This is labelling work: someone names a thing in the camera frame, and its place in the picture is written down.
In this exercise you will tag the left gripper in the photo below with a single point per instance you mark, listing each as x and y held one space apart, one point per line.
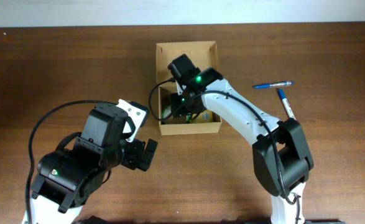
139 152

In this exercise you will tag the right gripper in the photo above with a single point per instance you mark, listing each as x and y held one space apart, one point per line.
178 106

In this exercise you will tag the green tape roll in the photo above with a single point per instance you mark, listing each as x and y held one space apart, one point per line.
166 112

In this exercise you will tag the yellow sticky note pad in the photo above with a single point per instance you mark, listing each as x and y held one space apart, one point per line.
204 117

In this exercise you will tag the brown cardboard box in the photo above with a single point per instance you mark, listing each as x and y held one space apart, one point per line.
203 54

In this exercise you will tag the blue white marker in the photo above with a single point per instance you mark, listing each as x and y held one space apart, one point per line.
286 104

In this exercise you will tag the blue ballpoint pen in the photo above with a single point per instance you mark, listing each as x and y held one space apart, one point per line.
273 85

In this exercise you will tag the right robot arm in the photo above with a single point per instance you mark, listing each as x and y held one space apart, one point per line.
281 155

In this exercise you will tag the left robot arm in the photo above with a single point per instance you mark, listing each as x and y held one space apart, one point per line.
60 184

